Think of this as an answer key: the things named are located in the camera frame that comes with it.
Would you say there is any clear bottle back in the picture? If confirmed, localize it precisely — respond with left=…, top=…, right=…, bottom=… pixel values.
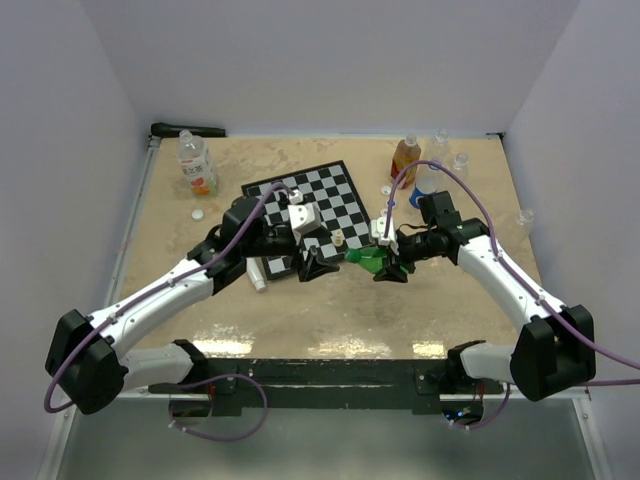
left=432, top=129, right=450, bottom=162

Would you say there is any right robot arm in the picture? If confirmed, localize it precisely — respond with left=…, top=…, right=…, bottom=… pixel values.
left=370, top=192, right=596, bottom=401

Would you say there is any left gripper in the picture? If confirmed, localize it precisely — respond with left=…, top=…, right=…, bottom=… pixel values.
left=243, top=225, right=340, bottom=281

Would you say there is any amber red label bottle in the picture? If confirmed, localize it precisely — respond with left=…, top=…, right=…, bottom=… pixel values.
left=390, top=134, right=422, bottom=189

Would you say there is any green plastic bottle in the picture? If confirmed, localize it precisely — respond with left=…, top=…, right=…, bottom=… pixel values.
left=354, top=246, right=389, bottom=275

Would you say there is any black chess piece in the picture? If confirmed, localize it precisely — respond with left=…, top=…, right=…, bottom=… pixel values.
left=278, top=192, right=289, bottom=206

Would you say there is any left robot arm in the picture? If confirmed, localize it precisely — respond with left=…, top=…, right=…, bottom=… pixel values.
left=44, top=196, right=338, bottom=415

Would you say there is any green bottle cap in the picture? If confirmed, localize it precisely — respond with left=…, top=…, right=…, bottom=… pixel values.
left=344, top=249, right=361, bottom=264

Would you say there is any black white chessboard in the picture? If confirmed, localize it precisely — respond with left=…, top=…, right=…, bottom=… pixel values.
left=241, top=160, right=372, bottom=262

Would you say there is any white tube bottle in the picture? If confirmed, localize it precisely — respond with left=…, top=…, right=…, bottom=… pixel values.
left=246, top=258, right=266, bottom=293

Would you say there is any orange label tea bottle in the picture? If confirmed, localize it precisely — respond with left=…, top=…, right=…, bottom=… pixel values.
left=177, top=130, right=218, bottom=196

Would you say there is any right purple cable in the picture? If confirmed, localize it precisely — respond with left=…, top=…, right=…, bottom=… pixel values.
left=383, top=159, right=640, bottom=386

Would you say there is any Pepsi label clear bottle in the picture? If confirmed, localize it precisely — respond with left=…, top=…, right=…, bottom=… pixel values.
left=409, top=165, right=443, bottom=209

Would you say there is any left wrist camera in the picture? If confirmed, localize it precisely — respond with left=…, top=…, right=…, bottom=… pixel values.
left=287, top=190, right=323, bottom=245

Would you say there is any clear crushed plastic bottle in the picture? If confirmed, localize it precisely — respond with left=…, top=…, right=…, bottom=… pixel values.
left=503, top=209, right=535, bottom=249

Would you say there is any cream chess piece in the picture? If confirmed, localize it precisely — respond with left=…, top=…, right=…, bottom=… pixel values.
left=333, top=230, right=344, bottom=247

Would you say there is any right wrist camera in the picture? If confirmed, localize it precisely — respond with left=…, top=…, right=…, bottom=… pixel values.
left=369, top=216, right=397, bottom=249

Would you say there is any loose purple cable loop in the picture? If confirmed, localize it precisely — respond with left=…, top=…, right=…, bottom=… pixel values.
left=168, top=373, right=271, bottom=442

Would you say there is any clear bottle right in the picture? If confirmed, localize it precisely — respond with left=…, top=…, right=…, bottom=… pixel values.
left=447, top=152, right=469, bottom=181

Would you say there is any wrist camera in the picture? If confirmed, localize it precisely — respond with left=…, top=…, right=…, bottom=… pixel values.
left=287, top=190, right=323, bottom=245
left=369, top=216, right=397, bottom=249

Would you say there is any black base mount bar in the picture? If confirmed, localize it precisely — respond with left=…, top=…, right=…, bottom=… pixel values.
left=149, top=357, right=506, bottom=419

